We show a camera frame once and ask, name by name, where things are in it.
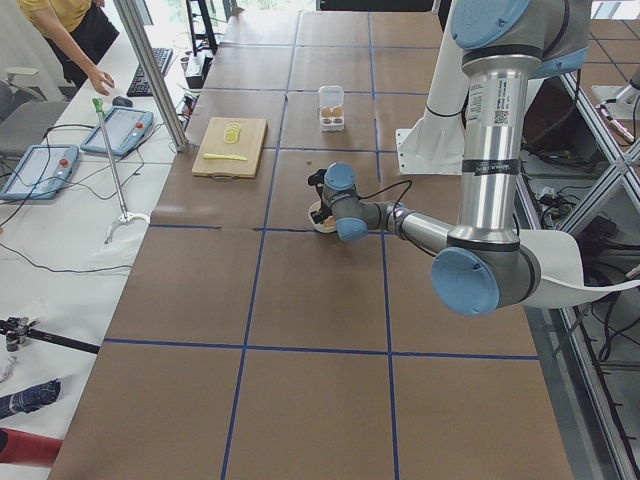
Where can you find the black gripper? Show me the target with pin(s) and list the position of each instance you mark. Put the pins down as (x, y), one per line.
(317, 216)

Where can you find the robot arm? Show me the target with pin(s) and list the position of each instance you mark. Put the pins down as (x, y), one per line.
(481, 263)

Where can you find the clear plastic egg box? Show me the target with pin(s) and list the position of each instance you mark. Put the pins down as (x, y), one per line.
(331, 108)

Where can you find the person hand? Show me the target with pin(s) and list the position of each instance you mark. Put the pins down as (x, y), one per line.
(101, 82)

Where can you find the white bowl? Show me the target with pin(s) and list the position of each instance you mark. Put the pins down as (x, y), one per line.
(317, 221)

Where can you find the bamboo cutting board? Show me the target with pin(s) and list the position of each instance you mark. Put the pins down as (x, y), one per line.
(249, 144)

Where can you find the yellow plastic knife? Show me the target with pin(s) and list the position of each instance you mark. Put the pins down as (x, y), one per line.
(230, 157)

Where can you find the reacher grabber stick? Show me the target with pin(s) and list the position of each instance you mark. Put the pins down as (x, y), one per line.
(126, 217)

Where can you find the teach pendant far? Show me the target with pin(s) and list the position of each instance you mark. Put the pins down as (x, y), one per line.
(126, 128)

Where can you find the teach pendant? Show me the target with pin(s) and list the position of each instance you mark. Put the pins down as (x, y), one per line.
(41, 173)
(126, 128)

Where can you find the white chair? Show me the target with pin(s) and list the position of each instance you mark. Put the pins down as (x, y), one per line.
(562, 282)

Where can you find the teach pendant near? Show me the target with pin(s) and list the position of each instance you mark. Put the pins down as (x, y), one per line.
(41, 173)

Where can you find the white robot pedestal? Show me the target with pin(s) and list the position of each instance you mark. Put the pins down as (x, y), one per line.
(435, 144)

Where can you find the aluminium frame post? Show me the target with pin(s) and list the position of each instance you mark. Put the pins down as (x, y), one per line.
(134, 27)

